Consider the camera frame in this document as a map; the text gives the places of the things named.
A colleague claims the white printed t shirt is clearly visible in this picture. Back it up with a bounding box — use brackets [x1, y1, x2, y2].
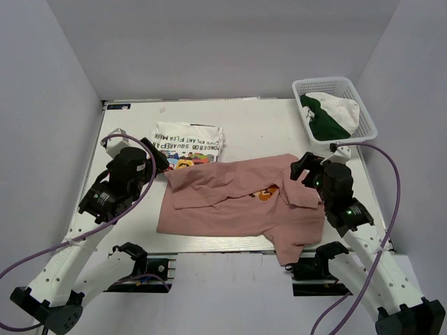
[151, 121, 226, 171]

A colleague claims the pink t shirt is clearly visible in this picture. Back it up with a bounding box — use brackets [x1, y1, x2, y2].
[156, 154, 325, 266]

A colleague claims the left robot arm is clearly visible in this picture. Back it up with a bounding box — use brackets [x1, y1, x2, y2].
[10, 133, 169, 334]

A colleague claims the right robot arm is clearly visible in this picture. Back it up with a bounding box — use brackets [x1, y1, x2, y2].
[286, 152, 446, 334]

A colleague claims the green and white t shirt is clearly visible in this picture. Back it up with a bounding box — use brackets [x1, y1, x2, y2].
[300, 92, 360, 141]

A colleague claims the white plastic basket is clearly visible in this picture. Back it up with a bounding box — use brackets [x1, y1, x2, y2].
[292, 77, 377, 152]

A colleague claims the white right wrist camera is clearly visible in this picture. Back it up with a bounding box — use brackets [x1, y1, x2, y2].
[321, 143, 351, 165]

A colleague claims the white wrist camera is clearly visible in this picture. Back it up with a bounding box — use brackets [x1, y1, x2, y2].
[101, 128, 131, 158]
[321, 143, 351, 165]

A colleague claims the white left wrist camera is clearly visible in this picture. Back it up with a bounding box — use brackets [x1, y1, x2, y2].
[101, 128, 131, 158]

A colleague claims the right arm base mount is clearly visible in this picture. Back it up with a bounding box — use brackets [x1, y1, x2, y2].
[284, 253, 349, 297]

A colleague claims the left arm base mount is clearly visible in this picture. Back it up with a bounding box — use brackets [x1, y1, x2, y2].
[105, 253, 177, 293]

